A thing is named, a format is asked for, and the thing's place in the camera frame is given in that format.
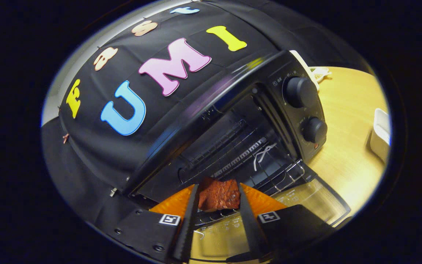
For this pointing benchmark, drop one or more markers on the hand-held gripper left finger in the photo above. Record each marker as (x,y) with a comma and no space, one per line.
(189,227)

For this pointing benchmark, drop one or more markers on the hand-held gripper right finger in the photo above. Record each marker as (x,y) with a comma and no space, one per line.
(249,223)

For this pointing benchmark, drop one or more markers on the brown meat piece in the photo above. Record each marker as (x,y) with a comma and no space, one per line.
(220,194)

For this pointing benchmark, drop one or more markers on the black toaster oven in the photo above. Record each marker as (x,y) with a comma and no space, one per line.
(211,99)

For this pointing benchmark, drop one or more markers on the white pop-up toaster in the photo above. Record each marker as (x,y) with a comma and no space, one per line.
(306,68)

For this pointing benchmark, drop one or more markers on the silver metal clip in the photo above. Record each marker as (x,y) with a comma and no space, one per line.
(113,191)

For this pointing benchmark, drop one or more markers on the red clip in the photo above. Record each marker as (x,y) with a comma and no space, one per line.
(65,138)

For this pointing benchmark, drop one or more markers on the white foam tray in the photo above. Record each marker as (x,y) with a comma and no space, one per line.
(380,135)

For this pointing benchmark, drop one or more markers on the white divided dish with beans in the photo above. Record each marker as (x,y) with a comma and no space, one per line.
(320,73)

